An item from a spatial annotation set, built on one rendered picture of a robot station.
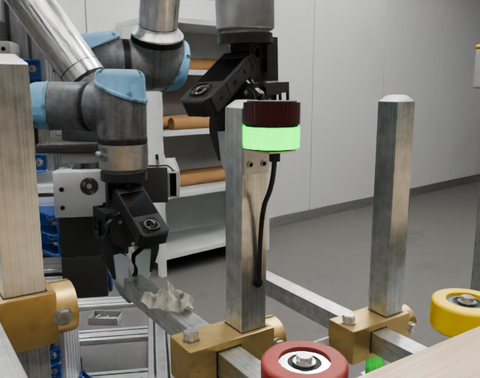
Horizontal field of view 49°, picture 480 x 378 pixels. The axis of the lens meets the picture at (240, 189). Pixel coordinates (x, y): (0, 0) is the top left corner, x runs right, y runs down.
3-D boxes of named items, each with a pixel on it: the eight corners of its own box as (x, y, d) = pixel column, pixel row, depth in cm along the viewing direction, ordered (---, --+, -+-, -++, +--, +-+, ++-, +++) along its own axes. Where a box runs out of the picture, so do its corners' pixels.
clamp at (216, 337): (170, 374, 62) (169, 334, 61) (262, 344, 69) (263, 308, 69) (193, 397, 58) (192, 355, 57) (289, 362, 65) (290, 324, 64)
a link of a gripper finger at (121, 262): (120, 292, 89) (118, 239, 87) (133, 304, 84) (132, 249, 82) (102, 296, 87) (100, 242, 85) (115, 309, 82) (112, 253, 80)
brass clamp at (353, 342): (324, 349, 77) (325, 317, 76) (387, 326, 84) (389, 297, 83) (355, 367, 72) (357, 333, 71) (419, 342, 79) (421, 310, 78)
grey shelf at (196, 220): (127, 259, 359) (117, 22, 329) (230, 236, 415) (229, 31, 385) (161, 277, 325) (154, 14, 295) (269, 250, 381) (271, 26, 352)
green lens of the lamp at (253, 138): (232, 145, 57) (232, 125, 56) (276, 142, 60) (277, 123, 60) (265, 151, 52) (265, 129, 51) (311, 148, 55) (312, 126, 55)
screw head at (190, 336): (178, 339, 60) (178, 329, 60) (194, 334, 61) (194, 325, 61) (187, 346, 58) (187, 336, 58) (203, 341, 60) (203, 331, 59)
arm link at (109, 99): (105, 70, 84) (155, 70, 82) (108, 139, 86) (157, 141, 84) (78, 68, 76) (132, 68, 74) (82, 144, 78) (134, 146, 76)
